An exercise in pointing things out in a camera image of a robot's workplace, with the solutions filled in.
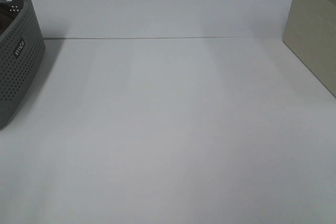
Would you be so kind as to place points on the grey perforated plastic basket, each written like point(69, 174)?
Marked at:
point(22, 49)

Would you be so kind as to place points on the beige wooden box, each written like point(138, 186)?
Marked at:
point(310, 34)

